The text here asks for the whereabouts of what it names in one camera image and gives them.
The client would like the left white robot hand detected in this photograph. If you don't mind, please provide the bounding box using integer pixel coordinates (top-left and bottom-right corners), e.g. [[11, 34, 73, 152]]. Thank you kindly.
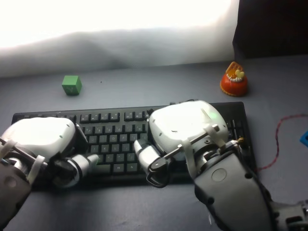
[[1, 116, 100, 190]]

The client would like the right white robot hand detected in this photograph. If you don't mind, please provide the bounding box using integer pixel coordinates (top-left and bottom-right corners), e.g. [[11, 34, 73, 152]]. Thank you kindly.
[[133, 99, 230, 179]]

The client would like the black computer keyboard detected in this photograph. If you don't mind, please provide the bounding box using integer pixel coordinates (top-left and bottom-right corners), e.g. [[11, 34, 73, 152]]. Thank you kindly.
[[11, 101, 257, 191]]

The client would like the grey tablecloth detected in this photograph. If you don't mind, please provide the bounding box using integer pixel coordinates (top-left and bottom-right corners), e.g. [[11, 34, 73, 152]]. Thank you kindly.
[[0, 54, 308, 231]]

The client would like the green toy cube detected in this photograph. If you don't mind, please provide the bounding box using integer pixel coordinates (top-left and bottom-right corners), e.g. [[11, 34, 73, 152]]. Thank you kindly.
[[61, 75, 82, 96]]

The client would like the orange toy cake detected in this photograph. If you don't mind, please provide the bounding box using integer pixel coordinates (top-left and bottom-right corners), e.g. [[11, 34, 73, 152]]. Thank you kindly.
[[219, 61, 248, 97]]

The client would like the white cloth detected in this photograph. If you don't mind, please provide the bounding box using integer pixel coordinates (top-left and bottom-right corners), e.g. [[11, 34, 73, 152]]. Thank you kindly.
[[0, 0, 239, 77]]

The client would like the blue square four-hole plate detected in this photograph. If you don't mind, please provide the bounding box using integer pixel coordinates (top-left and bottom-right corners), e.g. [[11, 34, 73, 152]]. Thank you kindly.
[[299, 131, 308, 148]]

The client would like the dark box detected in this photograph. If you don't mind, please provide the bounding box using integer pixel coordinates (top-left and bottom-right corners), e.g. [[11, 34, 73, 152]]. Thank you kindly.
[[232, 0, 308, 60]]

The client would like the red black twisted cable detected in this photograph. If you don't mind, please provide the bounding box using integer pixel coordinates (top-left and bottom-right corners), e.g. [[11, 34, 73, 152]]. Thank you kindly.
[[255, 113, 308, 172]]

